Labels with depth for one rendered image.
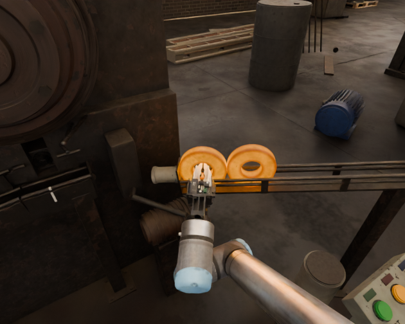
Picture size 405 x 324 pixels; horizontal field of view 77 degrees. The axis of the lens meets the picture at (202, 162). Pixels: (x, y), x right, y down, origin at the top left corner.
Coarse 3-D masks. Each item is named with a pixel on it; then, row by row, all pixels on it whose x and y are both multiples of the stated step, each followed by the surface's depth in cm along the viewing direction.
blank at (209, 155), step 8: (192, 152) 80; (200, 152) 79; (208, 152) 79; (216, 152) 81; (184, 160) 82; (192, 160) 81; (200, 160) 81; (208, 160) 81; (216, 160) 81; (224, 160) 82; (184, 168) 84; (192, 168) 84; (216, 168) 83; (224, 168) 82; (184, 176) 86; (216, 176) 85; (224, 176) 85
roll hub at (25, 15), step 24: (0, 0) 44; (24, 0) 45; (0, 24) 46; (24, 24) 47; (0, 48) 47; (24, 48) 50; (48, 48) 51; (0, 72) 48; (24, 72) 52; (48, 72) 53; (0, 96) 52; (24, 96) 54; (48, 96) 56; (0, 120) 53
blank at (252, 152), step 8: (232, 152) 81; (240, 152) 78; (248, 152) 78; (256, 152) 78; (264, 152) 77; (232, 160) 80; (240, 160) 80; (248, 160) 80; (256, 160) 79; (264, 160) 79; (272, 160) 79; (232, 168) 82; (240, 168) 82; (264, 168) 81; (272, 168) 81; (232, 176) 84; (240, 176) 84; (248, 176) 84; (256, 176) 84; (264, 176) 83; (272, 176) 83
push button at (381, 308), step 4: (376, 304) 60; (380, 304) 60; (384, 304) 60; (376, 308) 60; (380, 308) 60; (384, 308) 60; (388, 308) 60; (376, 312) 60; (380, 312) 59; (384, 312) 59; (388, 312) 60; (380, 316) 59; (384, 316) 59; (388, 316) 59; (384, 320) 59; (388, 320) 59
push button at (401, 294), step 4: (392, 288) 64; (396, 288) 63; (400, 288) 63; (404, 288) 64; (396, 292) 63; (400, 292) 63; (404, 292) 63; (396, 296) 62; (400, 296) 62; (404, 296) 62; (400, 300) 62; (404, 300) 62
